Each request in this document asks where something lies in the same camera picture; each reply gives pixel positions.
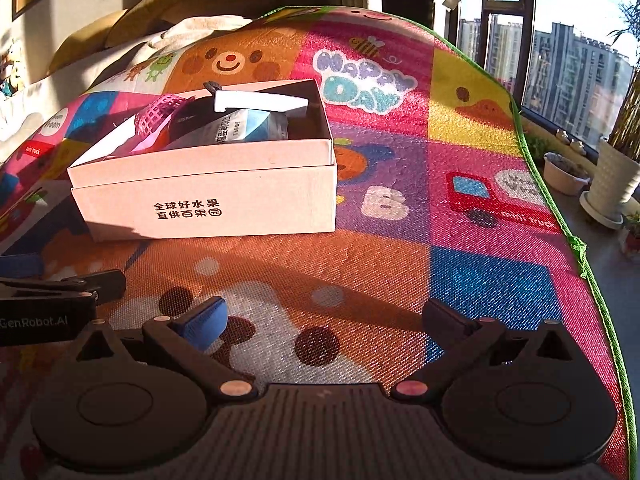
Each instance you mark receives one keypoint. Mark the hanging white tag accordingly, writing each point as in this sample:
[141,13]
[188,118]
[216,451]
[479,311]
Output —
[450,0]

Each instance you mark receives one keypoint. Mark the small plush toys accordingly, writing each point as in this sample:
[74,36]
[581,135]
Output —
[12,75]

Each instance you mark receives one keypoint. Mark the pink mesh toy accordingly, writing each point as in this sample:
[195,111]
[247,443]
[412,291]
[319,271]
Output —
[160,112]

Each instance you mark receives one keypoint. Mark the colourful printed play mat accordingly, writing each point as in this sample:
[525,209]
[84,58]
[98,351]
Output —
[400,260]

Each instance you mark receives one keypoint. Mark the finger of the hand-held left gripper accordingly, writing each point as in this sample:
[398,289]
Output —
[22,266]
[107,285]

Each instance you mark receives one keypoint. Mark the white ribbed plant pot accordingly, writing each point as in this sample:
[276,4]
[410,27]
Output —
[612,175]

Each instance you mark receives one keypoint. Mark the wheeled pot tray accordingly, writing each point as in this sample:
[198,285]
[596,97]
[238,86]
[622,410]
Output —
[600,220]

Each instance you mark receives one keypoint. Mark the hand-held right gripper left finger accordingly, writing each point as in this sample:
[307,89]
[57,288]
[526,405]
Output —
[205,325]

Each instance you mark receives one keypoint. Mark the yellow pillow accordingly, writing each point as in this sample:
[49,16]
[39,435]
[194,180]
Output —
[215,7]
[85,42]
[150,10]

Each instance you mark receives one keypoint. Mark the white basin planter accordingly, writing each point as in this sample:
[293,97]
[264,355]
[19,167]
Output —
[562,180]

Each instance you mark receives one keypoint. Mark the small potted plant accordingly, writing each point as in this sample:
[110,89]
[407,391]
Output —
[631,240]

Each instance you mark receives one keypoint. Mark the black window frame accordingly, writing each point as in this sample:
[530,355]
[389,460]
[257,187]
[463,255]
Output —
[527,50]

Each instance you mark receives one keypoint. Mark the small windowsill figurine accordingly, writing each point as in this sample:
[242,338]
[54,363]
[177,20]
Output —
[578,146]
[564,136]

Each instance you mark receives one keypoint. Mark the white bone-shaped plush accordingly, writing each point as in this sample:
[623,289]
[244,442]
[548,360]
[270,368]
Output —
[17,135]

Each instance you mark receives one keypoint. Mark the blue white tissue packet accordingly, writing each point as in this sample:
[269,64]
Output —
[245,127]

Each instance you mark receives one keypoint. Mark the white cardboard box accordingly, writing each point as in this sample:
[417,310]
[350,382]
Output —
[200,185]

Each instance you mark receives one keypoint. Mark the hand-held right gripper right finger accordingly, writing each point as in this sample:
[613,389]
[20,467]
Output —
[445,322]

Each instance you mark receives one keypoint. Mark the bamboo plant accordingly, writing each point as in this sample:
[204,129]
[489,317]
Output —
[627,110]

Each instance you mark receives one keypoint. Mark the low green plants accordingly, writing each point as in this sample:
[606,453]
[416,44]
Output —
[539,145]

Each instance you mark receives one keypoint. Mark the black plush toy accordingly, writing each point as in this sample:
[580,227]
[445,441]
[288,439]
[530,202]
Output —
[190,120]

